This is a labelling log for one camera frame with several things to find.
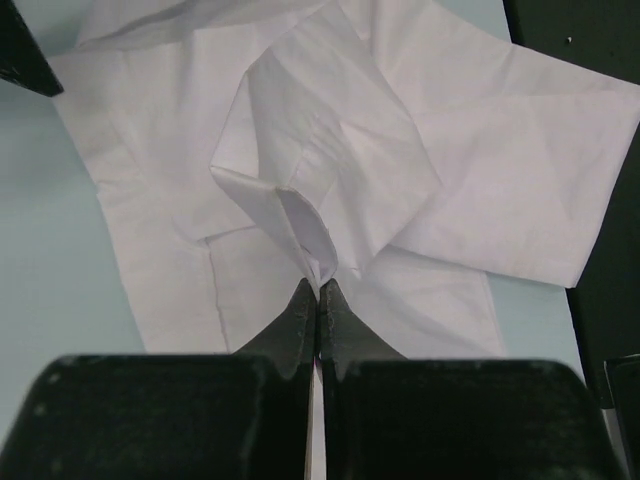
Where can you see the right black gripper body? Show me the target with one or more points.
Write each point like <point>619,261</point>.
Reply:
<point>22,61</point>

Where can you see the white long sleeve shirt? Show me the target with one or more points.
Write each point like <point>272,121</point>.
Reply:
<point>238,147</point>

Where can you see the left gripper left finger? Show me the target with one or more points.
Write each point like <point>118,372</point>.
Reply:
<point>245,415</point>

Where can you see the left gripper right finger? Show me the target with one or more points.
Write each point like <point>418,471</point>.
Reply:
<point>389,417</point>

